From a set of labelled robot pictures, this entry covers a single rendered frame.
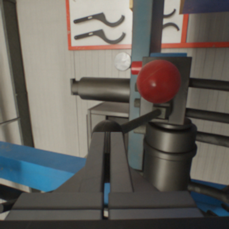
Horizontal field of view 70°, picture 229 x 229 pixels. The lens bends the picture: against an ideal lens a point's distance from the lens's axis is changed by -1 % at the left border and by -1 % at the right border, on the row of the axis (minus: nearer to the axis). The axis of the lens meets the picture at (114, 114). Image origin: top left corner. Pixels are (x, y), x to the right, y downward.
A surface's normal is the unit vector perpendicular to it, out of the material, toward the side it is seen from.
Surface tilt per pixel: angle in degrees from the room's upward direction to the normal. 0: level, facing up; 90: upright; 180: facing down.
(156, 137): 64
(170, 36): 90
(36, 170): 90
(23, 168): 90
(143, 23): 90
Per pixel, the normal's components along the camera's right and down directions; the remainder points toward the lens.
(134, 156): -0.32, 0.26
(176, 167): 0.00, 0.28
